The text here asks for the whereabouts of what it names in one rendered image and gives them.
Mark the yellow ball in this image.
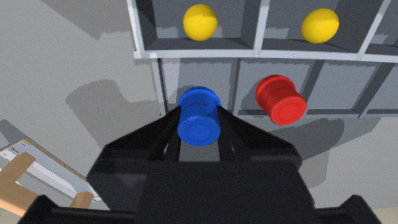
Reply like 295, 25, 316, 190
301, 8, 339, 44
183, 4, 217, 41

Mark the blue plug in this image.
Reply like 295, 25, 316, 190
177, 86, 221, 146

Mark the red plug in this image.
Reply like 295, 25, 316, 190
255, 74, 307, 125

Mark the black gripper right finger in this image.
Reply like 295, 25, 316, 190
217, 106, 303, 170

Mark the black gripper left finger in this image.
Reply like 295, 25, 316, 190
96, 106, 182, 161

